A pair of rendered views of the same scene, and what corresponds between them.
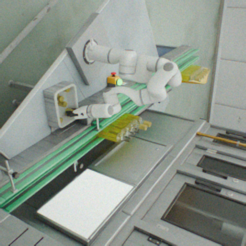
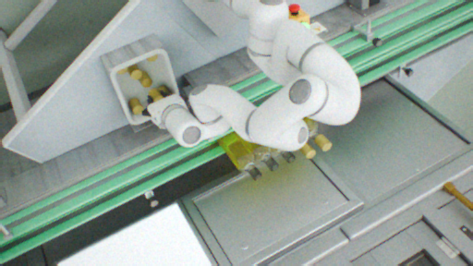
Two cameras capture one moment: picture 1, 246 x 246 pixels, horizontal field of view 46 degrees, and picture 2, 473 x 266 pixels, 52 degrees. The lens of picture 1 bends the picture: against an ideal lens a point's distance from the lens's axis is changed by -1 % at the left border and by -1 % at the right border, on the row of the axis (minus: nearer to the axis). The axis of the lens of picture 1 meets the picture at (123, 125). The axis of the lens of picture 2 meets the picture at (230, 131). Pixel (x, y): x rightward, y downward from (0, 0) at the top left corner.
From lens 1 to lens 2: 95 cm
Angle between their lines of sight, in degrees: 34
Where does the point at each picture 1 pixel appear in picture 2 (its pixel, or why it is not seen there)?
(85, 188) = (146, 246)
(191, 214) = not seen: outside the picture
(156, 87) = (262, 132)
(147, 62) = (287, 49)
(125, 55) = (254, 14)
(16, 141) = (52, 139)
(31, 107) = (75, 86)
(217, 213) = not seen: outside the picture
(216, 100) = not seen: outside the picture
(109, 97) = (196, 107)
